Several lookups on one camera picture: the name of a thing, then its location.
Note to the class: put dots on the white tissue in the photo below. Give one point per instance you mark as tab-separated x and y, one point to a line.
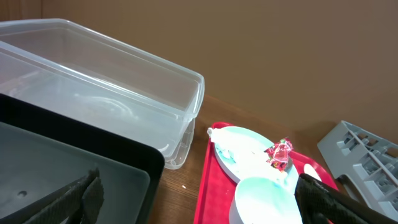
238	144

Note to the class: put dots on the light blue bowl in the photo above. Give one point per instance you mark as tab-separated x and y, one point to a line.
258	200

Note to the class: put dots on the red serving tray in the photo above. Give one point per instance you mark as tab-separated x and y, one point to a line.
217	189

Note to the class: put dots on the grey dishwasher rack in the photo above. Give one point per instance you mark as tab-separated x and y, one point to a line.
367	162

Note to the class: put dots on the clear plastic waste bin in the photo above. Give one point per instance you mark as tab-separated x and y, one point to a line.
69	69

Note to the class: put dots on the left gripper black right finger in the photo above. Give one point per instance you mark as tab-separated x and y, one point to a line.
319	203

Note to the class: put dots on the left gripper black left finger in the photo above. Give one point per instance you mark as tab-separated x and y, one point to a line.
79	202

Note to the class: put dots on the large light blue plate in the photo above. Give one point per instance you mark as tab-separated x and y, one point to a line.
258	167

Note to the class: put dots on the black plastic tray bin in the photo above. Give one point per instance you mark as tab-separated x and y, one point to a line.
42	151

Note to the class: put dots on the red candy wrapper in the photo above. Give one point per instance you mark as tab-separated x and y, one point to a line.
278	154

